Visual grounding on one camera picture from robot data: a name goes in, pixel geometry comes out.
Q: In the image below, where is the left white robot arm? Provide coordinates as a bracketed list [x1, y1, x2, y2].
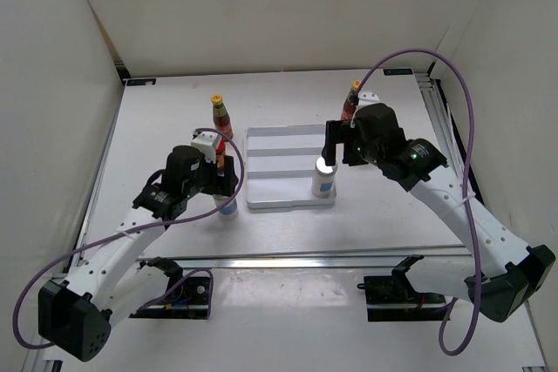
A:
[38, 145, 243, 362]

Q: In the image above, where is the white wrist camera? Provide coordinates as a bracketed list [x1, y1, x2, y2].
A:
[191, 131, 222, 164]
[357, 91, 381, 109]

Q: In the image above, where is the silver-lid white shaker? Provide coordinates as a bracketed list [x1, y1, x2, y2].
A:
[311, 157, 337, 198]
[213, 194, 238, 219]

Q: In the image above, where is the left red-lid sauce jar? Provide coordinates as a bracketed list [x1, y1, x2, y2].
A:
[215, 138, 227, 171]

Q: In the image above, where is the left tall yellow-cap sauce bottle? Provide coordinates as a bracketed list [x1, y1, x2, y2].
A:
[211, 94, 234, 139]

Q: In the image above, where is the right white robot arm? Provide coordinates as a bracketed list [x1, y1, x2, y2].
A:
[322, 103, 555, 322]

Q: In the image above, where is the right tall yellow-cap sauce bottle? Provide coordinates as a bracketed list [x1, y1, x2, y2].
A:
[340, 79, 361, 120]

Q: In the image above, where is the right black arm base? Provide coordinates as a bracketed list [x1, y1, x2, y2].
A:
[357, 276, 449, 322]

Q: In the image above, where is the purple cable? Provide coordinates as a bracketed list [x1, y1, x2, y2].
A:
[350, 49, 487, 355]
[11, 127, 248, 350]

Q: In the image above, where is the aluminium front rail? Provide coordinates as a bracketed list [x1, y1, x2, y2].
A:
[170, 246, 473, 270]

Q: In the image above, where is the right black corner label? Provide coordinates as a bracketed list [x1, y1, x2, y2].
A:
[383, 68, 414, 76]

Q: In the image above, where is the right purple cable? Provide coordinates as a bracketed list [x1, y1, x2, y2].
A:
[350, 49, 487, 355]

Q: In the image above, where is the black corner label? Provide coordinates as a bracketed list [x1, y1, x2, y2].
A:
[126, 78, 157, 86]
[383, 68, 414, 76]

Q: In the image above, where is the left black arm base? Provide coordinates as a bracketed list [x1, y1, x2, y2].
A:
[129, 269, 214, 320]

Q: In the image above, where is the left black corner label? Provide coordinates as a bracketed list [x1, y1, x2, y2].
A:
[126, 78, 157, 86]

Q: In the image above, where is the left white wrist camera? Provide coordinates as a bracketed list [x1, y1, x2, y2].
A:
[191, 131, 222, 164]

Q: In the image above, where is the tall yellow-cap sauce bottle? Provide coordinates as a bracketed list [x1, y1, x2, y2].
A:
[211, 94, 234, 139]
[340, 79, 361, 120]

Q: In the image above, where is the white divided organizer tray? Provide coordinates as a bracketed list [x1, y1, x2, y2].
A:
[244, 125, 336, 211]

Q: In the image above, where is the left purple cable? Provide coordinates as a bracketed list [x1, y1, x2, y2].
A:
[11, 127, 248, 350]

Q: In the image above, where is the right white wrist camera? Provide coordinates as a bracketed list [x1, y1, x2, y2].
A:
[357, 91, 381, 109]

